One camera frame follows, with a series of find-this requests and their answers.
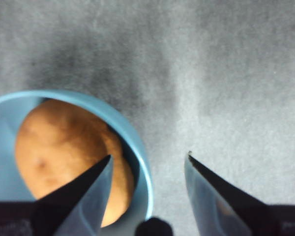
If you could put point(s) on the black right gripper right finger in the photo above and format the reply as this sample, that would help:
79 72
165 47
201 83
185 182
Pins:
218 204

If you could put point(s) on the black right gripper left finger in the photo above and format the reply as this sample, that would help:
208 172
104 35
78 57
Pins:
71 201

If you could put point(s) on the blue bowl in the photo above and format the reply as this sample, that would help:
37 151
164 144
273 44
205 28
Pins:
137 152

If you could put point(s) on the brown potato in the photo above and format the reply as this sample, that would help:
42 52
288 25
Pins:
64 142

